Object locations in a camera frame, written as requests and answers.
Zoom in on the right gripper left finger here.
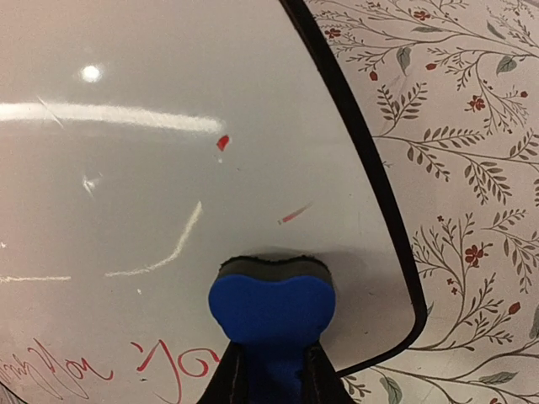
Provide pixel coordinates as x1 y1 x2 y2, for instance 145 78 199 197
197 342 248 404

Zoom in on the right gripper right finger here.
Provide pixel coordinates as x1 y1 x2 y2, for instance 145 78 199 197
305 343 355 404

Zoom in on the blue whiteboard eraser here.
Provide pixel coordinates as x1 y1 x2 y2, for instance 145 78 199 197
208 256 336 403

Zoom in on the white whiteboard black frame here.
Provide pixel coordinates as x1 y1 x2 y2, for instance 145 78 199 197
1 1 427 403

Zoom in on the floral patterned table mat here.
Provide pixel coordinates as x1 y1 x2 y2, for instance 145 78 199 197
308 1 538 403

